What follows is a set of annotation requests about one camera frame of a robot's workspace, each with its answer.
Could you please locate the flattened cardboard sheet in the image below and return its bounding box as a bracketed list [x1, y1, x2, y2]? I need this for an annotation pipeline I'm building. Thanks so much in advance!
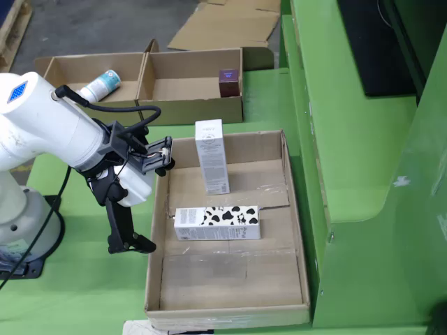
[167, 0, 281, 50]

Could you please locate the wooden pallet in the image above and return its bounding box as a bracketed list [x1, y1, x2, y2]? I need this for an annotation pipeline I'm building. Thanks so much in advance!
[0, 0, 34, 73]

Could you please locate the open cardboard bin box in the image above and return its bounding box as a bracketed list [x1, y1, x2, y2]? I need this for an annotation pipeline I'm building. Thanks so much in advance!
[135, 38, 275, 126]
[34, 52, 147, 128]

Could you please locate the glossy black screen panel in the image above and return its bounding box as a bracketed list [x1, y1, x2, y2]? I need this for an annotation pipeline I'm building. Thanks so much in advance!
[337, 0, 427, 98]

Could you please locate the long black camera cable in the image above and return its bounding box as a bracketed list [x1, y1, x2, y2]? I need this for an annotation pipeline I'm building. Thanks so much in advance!
[0, 166, 73, 290]

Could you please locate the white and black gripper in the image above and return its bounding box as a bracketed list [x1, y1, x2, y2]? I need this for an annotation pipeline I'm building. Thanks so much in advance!
[75, 158, 175, 255]

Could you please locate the cow print carton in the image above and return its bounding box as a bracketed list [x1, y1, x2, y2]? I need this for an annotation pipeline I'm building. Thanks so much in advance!
[173, 204, 262, 241]

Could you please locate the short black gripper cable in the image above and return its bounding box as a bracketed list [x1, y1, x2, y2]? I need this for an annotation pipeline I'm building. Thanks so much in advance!
[54, 84, 162, 135]

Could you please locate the white teal bottle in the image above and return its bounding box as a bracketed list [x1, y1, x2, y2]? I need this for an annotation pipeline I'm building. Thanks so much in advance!
[75, 69, 122, 104]

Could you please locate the green metal machine housing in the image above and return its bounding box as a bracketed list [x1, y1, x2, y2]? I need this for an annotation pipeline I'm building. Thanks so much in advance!
[278, 0, 447, 329]

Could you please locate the crumpled white paper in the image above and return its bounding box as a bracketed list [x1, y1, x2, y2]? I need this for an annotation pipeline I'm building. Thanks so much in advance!
[122, 319, 214, 335]

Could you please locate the tall white product box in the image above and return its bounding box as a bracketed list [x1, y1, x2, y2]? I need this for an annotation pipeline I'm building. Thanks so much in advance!
[194, 119, 231, 195]

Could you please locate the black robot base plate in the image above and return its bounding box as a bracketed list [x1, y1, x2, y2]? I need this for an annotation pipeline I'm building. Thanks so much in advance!
[0, 195, 66, 280]

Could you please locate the small maroon box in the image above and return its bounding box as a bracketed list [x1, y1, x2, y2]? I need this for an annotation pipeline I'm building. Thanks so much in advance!
[218, 68, 242, 98]

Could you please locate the shallow cardboard tray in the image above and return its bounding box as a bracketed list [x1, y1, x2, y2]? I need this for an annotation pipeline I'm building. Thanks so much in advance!
[144, 128, 312, 331]

